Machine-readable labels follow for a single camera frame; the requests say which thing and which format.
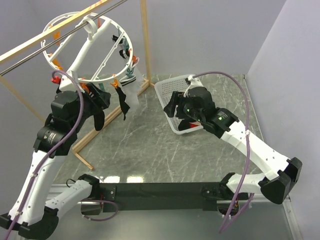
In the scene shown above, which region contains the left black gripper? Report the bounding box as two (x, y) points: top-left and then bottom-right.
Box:
(70, 81), (111, 133)

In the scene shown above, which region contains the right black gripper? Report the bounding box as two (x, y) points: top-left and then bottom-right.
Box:
(163, 91), (204, 123)

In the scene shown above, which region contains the white round clip hanger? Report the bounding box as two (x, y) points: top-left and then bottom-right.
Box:
(43, 11), (139, 84)

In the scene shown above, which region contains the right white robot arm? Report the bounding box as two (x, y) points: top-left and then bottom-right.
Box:
(163, 86), (303, 205)

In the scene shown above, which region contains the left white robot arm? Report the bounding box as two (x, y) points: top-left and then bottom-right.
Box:
(0, 83), (111, 240)

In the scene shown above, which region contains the black striped sock at left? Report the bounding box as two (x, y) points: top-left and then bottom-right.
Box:
(93, 110), (105, 132)

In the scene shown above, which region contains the black beige red sock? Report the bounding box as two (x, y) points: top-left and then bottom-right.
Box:
(178, 118), (203, 132)

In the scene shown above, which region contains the white plastic mesh basket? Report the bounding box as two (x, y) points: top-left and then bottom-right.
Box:
(154, 74), (203, 135)

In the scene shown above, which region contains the white striped hanging sock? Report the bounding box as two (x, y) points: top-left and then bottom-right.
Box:
(120, 75), (141, 111)

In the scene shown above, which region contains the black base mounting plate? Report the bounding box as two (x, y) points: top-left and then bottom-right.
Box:
(99, 182), (251, 213)

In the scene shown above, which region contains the metal hanging rod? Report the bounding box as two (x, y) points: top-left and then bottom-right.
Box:
(0, 0), (126, 76)

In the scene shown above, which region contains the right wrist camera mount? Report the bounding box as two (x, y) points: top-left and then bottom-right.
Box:
(183, 75), (203, 97)

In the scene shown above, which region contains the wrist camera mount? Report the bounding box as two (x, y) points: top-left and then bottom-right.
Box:
(183, 75), (203, 97)
(51, 69), (84, 94)

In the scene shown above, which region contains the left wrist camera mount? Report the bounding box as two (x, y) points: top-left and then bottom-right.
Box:
(51, 69), (84, 94)

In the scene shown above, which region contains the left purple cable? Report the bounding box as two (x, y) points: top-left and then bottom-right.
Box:
(3, 70), (118, 238)

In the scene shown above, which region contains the wooden rack frame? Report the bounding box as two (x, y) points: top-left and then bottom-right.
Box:
(0, 0), (155, 170)

